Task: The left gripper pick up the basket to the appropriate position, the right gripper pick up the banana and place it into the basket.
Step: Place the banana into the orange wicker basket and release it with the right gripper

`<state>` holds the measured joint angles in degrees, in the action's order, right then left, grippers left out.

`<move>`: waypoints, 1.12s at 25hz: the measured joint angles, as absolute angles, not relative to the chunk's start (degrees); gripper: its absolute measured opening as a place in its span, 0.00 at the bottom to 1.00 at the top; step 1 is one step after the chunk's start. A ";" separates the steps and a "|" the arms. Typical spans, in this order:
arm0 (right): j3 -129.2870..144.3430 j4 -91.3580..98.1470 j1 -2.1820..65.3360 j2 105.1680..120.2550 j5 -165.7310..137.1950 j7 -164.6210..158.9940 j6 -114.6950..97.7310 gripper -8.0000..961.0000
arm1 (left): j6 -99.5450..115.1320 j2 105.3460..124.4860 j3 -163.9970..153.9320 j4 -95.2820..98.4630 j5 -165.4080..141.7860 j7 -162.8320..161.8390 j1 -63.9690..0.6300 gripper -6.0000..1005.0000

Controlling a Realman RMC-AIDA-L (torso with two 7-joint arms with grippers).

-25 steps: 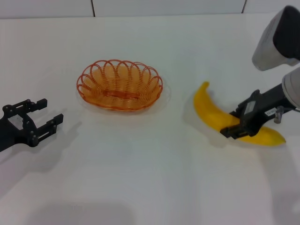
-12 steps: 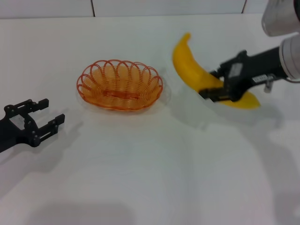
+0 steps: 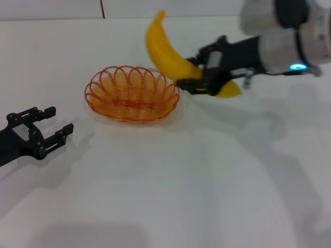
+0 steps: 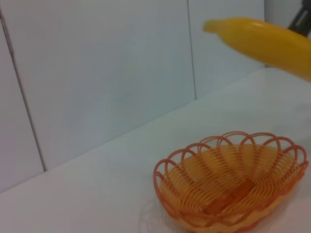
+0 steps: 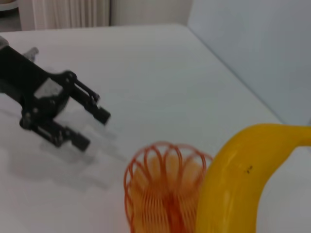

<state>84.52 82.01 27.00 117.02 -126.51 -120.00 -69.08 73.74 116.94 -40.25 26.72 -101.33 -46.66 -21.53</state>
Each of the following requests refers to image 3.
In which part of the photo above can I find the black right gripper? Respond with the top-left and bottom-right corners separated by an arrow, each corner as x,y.
176,36 -> 267,97

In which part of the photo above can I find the yellow banana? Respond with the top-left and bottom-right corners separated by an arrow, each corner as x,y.
145,9 -> 243,99

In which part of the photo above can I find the orange plastic woven basket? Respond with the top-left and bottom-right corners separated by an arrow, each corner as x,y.
84,65 -> 181,123

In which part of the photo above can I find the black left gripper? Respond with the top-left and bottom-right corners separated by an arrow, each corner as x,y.
0,105 -> 75,167

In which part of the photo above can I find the grey cable with connector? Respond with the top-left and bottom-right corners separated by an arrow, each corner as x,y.
231,67 -> 259,90

